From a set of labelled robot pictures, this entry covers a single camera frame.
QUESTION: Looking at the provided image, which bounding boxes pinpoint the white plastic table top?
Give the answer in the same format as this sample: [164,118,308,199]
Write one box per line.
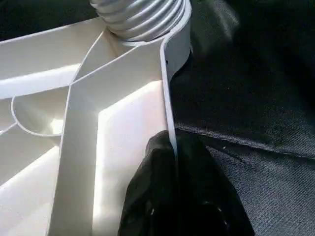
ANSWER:
[0,0,193,236]

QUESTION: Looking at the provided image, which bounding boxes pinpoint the black work mat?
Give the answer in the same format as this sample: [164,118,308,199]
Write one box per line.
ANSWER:
[0,0,315,236]

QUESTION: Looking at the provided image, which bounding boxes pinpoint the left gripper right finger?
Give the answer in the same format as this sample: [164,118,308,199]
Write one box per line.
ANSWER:
[175,132,256,236]

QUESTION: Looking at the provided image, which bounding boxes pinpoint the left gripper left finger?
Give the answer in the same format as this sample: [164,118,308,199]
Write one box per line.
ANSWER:
[117,130,179,236]

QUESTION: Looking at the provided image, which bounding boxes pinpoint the white plastic table leg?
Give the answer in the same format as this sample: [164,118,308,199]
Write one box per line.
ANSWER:
[90,0,187,43]

